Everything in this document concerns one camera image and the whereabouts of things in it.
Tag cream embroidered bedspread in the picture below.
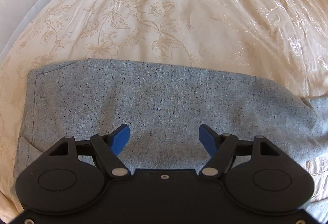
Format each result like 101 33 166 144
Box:
1 0 327 221

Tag grey speckled pants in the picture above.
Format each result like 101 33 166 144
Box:
12 58 328 224

